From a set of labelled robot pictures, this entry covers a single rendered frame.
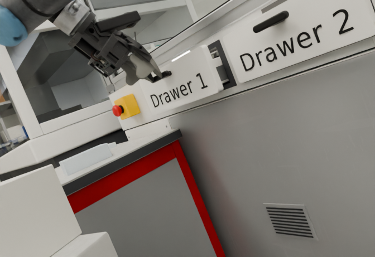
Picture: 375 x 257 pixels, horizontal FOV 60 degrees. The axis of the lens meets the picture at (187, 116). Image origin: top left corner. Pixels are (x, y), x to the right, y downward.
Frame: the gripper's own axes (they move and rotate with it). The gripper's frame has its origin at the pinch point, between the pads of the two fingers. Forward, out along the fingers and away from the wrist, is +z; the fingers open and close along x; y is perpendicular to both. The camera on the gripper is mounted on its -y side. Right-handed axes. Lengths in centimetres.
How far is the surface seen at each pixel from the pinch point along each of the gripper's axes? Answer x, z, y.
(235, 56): 18.8, 7.7, -4.5
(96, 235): 37, -9, 41
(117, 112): -31.6, 5.5, 0.5
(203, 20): 12.6, -0.1, -11.8
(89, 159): -19.3, 2.1, 21.3
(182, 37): 3.7, 0.5, -11.4
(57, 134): -80, 1, 4
